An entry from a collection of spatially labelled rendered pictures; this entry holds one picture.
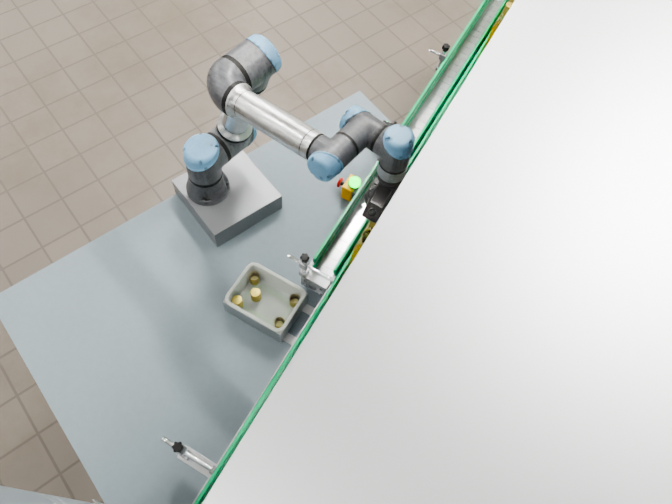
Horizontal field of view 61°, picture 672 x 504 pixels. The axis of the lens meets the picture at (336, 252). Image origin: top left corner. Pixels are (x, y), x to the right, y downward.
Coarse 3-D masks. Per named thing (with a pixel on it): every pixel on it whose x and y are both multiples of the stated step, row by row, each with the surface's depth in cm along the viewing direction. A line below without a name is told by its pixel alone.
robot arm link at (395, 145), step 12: (384, 132) 137; (396, 132) 135; (408, 132) 135; (384, 144) 136; (396, 144) 134; (408, 144) 134; (384, 156) 139; (396, 156) 136; (408, 156) 138; (384, 168) 142; (396, 168) 140
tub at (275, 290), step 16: (272, 272) 189; (240, 288) 191; (272, 288) 195; (288, 288) 191; (256, 304) 192; (272, 304) 192; (288, 304) 192; (256, 320) 182; (272, 320) 189; (288, 320) 182
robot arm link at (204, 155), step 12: (192, 144) 184; (204, 144) 184; (216, 144) 184; (192, 156) 182; (204, 156) 182; (216, 156) 184; (228, 156) 190; (192, 168) 185; (204, 168) 184; (216, 168) 188; (192, 180) 192; (204, 180) 190; (216, 180) 193
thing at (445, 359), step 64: (576, 0) 67; (640, 0) 68; (512, 64) 61; (576, 64) 62; (640, 64) 63; (448, 128) 57; (512, 128) 57; (576, 128) 58; (640, 128) 58; (448, 192) 53; (512, 192) 54; (576, 192) 54; (640, 192) 55; (384, 256) 50; (448, 256) 50; (512, 256) 51; (576, 256) 51; (640, 256) 52; (320, 320) 47; (384, 320) 47; (448, 320) 47; (512, 320) 48; (576, 320) 48; (640, 320) 49; (320, 384) 44; (384, 384) 45; (448, 384) 45; (512, 384) 45; (576, 384) 46; (640, 384) 46; (256, 448) 42; (320, 448) 42; (384, 448) 42; (448, 448) 43; (512, 448) 43; (576, 448) 44; (640, 448) 44
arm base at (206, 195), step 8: (224, 176) 199; (192, 184) 194; (216, 184) 194; (224, 184) 198; (192, 192) 197; (200, 192) 195; (208, 192) 195; (216, 192) 197; (224, 192) 199; (192, 200) 200; (200, 200) 198; (208, 200) 198; (216, 200) 199
